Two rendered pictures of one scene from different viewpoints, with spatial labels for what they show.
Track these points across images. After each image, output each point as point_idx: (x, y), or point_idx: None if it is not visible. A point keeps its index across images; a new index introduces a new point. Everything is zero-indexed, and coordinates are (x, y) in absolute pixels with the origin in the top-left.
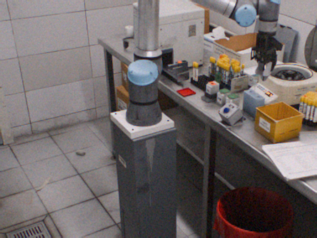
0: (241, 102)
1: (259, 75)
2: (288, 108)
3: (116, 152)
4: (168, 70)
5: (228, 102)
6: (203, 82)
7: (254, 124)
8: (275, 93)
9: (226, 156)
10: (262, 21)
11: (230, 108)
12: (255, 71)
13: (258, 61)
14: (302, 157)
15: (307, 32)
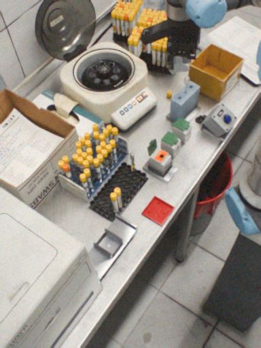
0: (152, 134)
1: (174, 73)
2: (197, 59)
3: None
4: (113, 256)
5: (213, 118)
6: (122, 193)
7: (204, 106)
8: (144, 88)
9: None
10: (172, 11)
11: (224, 114)
12: (188, 68)
13: (181, 58)
14: (255, 52)
15: (1, 47)
